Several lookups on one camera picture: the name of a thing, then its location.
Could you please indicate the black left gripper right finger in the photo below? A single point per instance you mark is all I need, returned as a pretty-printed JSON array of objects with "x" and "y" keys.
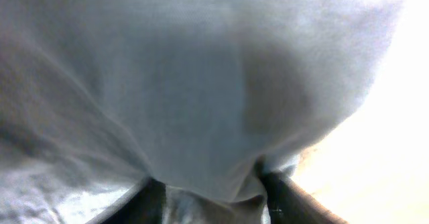
[{"x": 287, "y": 203}]

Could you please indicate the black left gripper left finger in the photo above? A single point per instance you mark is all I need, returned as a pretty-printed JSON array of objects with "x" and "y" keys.
[{"x": 143, "y": 207}]

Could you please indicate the grey shorts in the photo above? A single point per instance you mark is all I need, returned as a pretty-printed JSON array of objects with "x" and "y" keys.
[{"x": 99, "y": 96}]

